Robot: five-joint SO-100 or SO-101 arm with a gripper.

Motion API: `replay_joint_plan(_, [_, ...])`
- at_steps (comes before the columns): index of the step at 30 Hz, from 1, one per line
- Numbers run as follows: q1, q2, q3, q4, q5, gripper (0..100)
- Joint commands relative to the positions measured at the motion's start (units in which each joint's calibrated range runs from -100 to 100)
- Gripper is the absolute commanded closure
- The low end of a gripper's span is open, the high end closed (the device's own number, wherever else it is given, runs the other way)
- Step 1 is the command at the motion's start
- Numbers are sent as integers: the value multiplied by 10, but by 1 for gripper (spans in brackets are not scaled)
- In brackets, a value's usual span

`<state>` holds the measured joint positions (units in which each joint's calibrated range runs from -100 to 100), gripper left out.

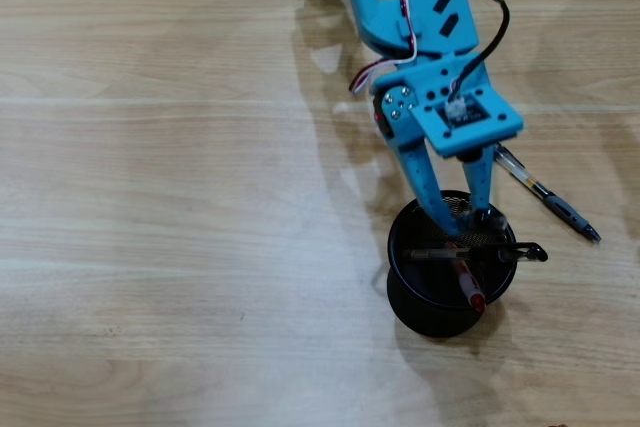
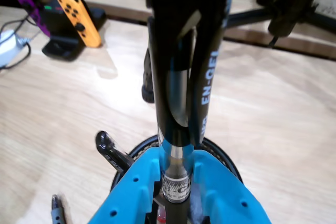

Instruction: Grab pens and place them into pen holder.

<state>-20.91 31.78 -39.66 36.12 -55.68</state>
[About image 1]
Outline black mesh pen holder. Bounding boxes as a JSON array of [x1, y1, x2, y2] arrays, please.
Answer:
[[386, 190, 519, 339]]

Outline red white servo wires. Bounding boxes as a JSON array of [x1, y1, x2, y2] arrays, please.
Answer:
[[348, 0, 424, 96]]

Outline red retractable pen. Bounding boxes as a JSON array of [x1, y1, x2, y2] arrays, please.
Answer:
[[444, 241, 487, 314]]

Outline blue-mounted wrist camera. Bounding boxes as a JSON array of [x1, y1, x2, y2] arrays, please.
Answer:
[[409, 86, 525, 163]]

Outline clear retractable pen grey grip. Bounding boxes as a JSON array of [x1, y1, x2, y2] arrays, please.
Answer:
[[494, 144, 603, 243]]

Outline blue gripper body with motor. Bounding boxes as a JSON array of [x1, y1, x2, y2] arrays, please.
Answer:
[[372, 51, 494, 141]]

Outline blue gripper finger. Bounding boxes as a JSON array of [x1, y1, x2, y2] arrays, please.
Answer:
[[382, 85, 461, 237], [462, 149, 496, 214]]

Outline clear stick pen black cap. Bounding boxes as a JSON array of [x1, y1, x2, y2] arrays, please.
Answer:
[[402, 241, 549, 263]]

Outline black camera cable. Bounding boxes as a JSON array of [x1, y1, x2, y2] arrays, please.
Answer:
[[438, 0, 511, 103]]

